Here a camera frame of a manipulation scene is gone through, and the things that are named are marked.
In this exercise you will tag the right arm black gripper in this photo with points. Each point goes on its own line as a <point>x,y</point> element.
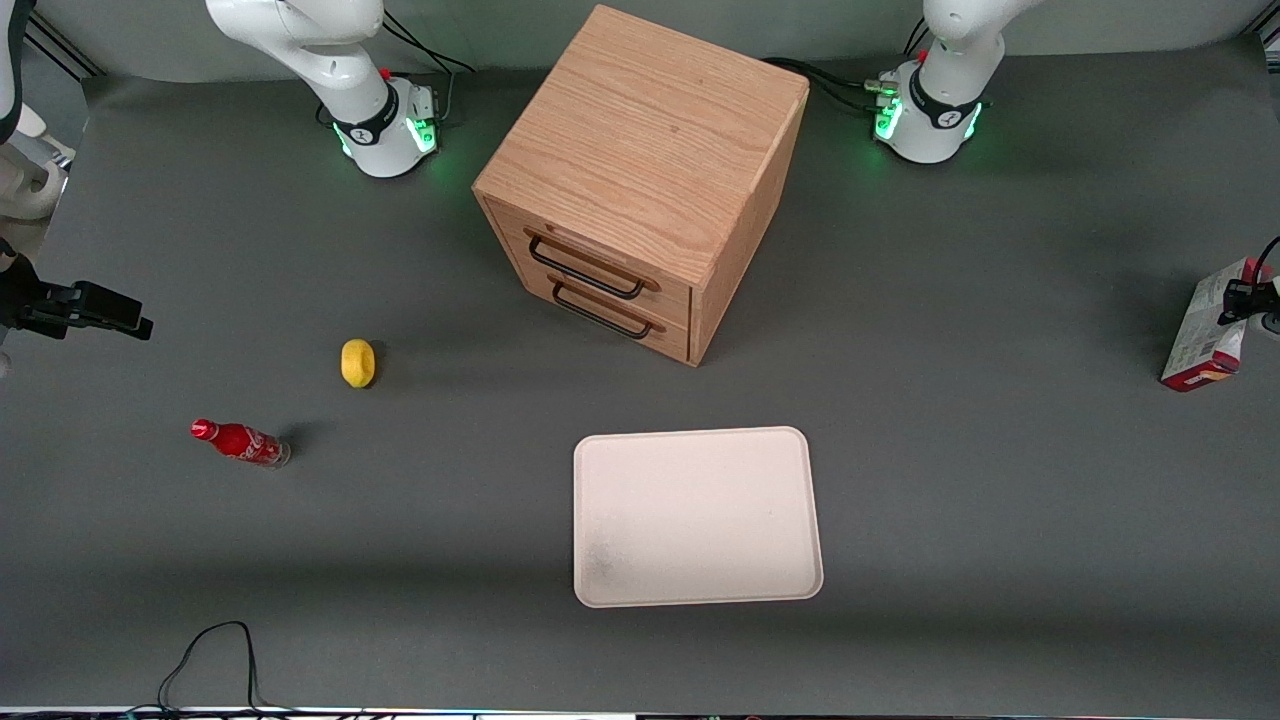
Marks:
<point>22,301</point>

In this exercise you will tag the black frame bar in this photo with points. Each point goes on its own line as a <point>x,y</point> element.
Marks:
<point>60,50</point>
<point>1272,50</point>

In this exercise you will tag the wooden drawer front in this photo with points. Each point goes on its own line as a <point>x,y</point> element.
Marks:
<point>510,232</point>
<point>672,338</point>

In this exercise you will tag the red cola bottle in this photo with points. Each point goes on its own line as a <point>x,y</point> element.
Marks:
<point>238,441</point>

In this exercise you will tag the yellow lemon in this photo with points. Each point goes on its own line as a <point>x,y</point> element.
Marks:
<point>357,363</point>

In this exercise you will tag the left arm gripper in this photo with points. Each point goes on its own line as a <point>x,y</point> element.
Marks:
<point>1243,298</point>

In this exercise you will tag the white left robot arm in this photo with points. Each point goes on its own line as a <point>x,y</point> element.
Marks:
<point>945,90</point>

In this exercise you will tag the red cookie box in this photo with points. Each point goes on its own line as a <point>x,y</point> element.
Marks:
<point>1200,345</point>

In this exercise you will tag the oak wooden drawer cabinet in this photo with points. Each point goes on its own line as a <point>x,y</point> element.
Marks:
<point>640,130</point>

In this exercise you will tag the white plastic tray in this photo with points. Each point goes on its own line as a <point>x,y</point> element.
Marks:
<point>690,520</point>

